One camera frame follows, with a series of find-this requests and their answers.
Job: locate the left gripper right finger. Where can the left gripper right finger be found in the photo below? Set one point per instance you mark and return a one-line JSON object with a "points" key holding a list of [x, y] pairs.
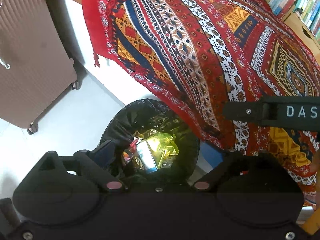
{"points": [[232, 165]]}

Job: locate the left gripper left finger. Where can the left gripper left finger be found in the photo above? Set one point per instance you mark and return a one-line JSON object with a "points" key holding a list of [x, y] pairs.
{"points": [[94, 165]]}

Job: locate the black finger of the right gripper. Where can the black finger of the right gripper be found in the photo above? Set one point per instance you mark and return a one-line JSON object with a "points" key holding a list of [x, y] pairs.
{"points": [[243, 111]]}

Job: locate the white plastic wrapper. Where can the white plastic wrapper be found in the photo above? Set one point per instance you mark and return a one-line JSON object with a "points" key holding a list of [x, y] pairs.
{"points": [[146, 157]]}

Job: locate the black lined trash bin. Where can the black lined trash bin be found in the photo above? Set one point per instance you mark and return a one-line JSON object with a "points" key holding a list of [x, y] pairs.
{"points": [[142, 115]]}

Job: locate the red patterned tablecloth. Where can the red patterned tablecloth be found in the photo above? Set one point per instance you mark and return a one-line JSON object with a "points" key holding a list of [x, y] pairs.
{"points": [[197, 55]]}

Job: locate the wooden shelf box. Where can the wooden shelf box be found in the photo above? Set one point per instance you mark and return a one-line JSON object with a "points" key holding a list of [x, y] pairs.
{"points": [[292, 20]]}

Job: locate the pink ribbed suitcase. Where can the pink ribbed suitcase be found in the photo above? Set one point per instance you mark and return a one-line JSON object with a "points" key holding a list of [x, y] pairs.
{"points": [[35, 68]]}

